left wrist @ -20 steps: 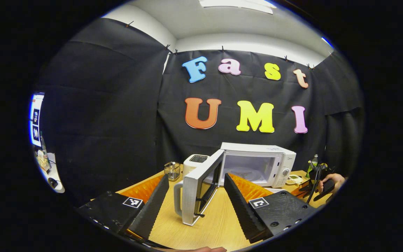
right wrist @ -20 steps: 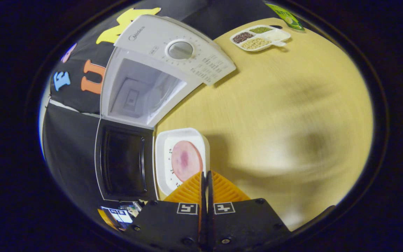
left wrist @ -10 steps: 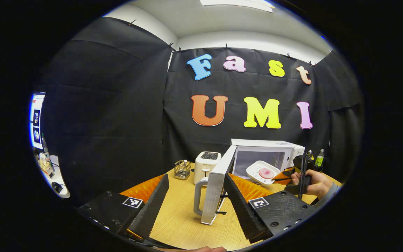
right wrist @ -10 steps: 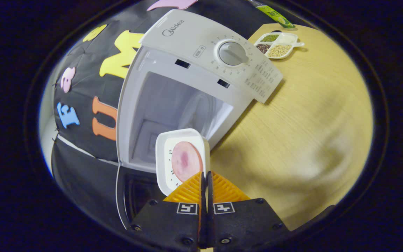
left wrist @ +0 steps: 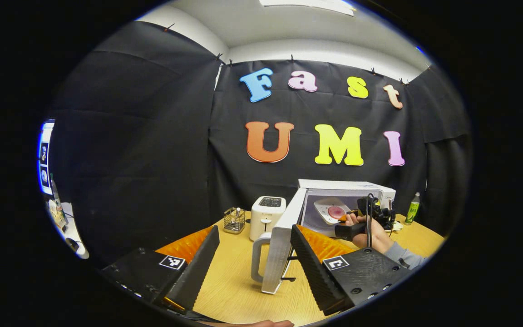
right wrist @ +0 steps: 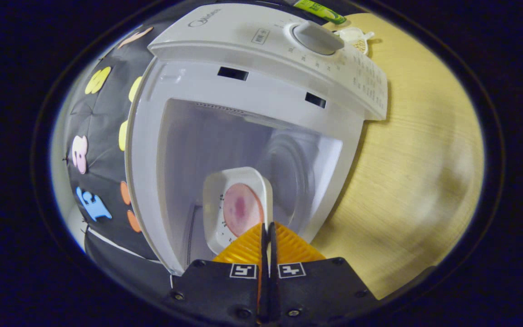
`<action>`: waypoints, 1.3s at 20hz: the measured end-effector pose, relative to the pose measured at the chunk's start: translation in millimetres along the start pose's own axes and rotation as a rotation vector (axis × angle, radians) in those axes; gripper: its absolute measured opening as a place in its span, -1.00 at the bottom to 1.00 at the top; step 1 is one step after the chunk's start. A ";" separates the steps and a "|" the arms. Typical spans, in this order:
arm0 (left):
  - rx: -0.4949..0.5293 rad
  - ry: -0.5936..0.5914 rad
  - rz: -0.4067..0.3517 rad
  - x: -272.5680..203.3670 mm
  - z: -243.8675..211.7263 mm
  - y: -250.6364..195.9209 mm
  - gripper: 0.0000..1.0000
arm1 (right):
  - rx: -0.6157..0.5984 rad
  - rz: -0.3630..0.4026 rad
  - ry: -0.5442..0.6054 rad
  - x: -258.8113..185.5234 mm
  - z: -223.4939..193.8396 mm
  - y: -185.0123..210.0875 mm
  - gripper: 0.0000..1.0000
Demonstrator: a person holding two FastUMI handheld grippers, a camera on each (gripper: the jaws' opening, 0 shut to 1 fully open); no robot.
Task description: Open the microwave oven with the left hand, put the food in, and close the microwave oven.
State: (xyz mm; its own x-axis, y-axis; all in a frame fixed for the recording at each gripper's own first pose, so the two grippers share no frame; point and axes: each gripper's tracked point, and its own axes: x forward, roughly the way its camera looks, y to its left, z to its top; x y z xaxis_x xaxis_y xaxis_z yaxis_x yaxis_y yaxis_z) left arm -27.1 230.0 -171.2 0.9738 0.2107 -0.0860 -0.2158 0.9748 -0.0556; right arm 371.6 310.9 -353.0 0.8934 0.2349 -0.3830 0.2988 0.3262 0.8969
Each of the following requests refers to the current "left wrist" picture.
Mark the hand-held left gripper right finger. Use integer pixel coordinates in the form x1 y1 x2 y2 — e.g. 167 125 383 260
290 224 412 317

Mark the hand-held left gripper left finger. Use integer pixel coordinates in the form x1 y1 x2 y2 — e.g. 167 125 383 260
100 225 220 314

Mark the white square plate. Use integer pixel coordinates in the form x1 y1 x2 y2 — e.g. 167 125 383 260
314 198 353 225

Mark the white microwave oven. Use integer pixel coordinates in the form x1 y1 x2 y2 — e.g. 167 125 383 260
251 178 397 295

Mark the green tea bottle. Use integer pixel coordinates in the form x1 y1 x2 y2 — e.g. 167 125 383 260
404 192 421 226

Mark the white toaster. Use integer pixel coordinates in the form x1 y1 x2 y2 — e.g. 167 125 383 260
249 196 286 242

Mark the white side desk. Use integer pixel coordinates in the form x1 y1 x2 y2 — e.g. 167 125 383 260
46 200 90 259

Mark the black backdrop cloth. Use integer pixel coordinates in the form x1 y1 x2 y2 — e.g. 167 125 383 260
48 20 473 268

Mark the computer monitor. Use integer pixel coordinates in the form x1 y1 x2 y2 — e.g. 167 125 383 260
38 120 56 196

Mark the long ceiling light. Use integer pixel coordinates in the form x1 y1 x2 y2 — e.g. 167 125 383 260
259 0 356 16

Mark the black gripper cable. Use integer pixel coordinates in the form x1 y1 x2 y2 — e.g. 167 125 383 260
365 193 374 248

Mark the metal wire basket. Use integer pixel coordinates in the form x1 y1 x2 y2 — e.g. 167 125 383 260
223 207 247 234

